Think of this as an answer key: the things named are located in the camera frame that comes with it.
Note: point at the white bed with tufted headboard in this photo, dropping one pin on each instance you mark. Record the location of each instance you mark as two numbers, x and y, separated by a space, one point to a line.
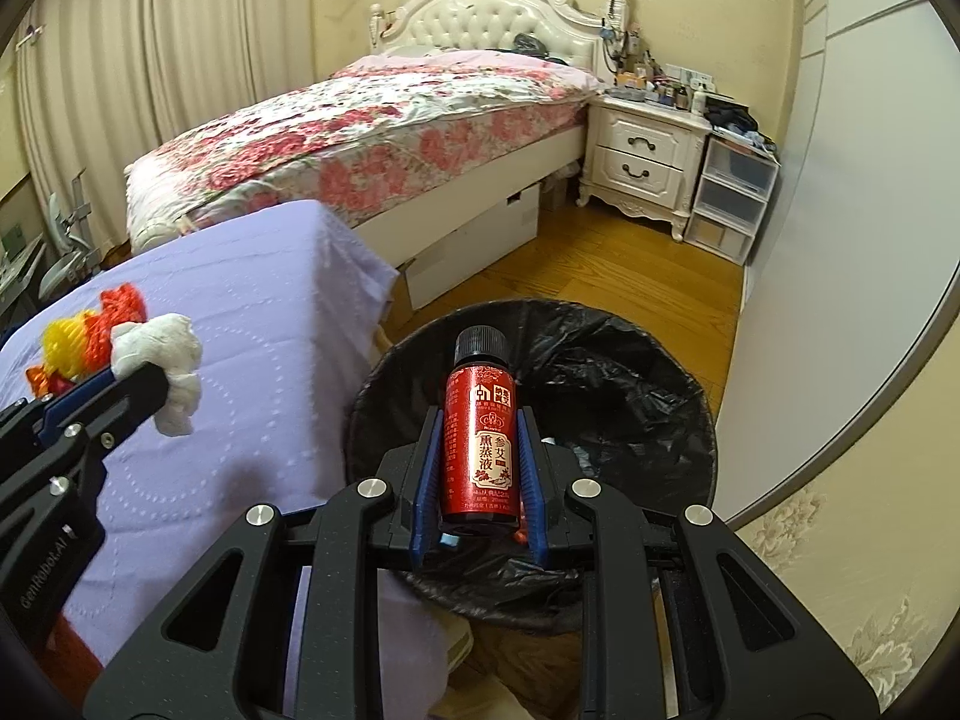
480 15

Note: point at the black bag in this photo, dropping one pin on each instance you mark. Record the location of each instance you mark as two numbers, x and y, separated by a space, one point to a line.
532 43

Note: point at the purple tablecloth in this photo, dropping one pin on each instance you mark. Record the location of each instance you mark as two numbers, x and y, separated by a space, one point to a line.
247 315

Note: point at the red ribbon bow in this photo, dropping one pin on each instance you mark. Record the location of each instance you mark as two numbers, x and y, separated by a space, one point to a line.
46 379

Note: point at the white sliding wardrobe door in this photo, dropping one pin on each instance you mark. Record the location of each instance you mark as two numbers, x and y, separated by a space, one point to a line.
862 202

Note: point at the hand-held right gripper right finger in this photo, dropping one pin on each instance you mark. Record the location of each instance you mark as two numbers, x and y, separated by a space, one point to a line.
534 495

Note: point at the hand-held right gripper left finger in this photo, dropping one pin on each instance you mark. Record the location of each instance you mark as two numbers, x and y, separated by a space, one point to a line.
426 495

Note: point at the orange mesh net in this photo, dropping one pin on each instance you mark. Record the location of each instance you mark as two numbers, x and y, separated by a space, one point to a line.
120 304

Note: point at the yellow mesh net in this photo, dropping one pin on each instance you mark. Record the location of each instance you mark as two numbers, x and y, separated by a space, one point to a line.
67 341

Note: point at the white storage box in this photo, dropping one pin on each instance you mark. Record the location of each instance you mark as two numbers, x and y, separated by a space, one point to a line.
472 247

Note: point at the pile of dark clothes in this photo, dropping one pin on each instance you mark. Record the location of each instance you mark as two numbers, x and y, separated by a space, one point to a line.
739 120

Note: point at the clear plastic drawer unit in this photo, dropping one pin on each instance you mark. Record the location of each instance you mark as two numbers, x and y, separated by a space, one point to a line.
731 199

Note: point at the black-lined trash bin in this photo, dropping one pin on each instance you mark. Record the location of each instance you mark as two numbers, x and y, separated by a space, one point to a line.
637 405

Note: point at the red bottle with black cap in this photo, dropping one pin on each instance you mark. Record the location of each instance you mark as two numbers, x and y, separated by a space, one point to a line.
480 450

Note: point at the red table frame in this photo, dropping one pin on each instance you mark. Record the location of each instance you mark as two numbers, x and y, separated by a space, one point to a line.
67 652

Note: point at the floral bedspread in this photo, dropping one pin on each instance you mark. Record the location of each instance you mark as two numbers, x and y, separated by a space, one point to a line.
337 127

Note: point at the white tissue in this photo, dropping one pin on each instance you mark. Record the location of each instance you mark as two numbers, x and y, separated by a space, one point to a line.
169 349

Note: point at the group of small toiletry bottles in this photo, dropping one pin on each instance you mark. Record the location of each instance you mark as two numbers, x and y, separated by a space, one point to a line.
660 90

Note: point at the beige curtains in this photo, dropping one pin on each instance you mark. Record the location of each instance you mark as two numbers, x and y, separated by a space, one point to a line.
172 37

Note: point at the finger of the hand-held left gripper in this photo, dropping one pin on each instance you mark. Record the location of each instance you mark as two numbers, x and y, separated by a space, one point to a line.
127 409
71 397

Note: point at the grey side desk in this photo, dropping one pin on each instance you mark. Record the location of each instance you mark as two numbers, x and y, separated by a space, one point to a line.
15 262

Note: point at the white nightstand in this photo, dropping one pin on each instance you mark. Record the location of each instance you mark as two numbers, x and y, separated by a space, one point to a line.
645 157

